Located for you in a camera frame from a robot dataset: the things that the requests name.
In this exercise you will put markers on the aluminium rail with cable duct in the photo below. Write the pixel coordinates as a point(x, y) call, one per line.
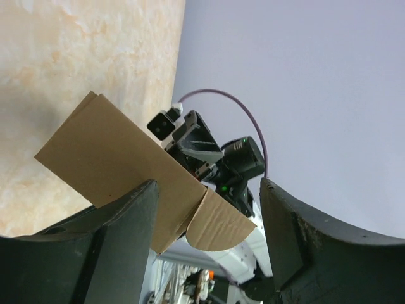
point(176, 278)

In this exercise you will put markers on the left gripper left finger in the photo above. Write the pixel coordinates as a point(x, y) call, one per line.
point(98, 255)

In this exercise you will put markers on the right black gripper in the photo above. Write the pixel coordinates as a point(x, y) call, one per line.
point(193, 146)

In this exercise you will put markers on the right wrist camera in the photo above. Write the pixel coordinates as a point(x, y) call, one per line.
point(165, 123)

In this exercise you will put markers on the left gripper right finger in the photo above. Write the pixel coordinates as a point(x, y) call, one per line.
point(317, 258)

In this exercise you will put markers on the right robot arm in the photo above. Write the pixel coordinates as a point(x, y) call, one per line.
point(228, 168)

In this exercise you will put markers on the brown cardboard box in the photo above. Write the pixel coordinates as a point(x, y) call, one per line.
point(102, 154)

